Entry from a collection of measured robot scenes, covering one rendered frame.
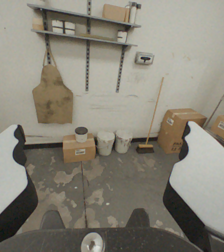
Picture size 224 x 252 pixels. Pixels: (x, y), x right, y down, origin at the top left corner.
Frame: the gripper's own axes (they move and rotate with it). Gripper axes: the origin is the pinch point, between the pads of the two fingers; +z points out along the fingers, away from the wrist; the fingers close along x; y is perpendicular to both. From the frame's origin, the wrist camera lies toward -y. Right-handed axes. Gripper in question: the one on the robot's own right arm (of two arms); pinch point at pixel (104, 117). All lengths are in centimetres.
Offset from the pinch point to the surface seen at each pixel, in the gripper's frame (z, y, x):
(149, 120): 219, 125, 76
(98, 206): 79, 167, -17
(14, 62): 171, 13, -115
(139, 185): 112, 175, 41
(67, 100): 180, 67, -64
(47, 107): 172, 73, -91
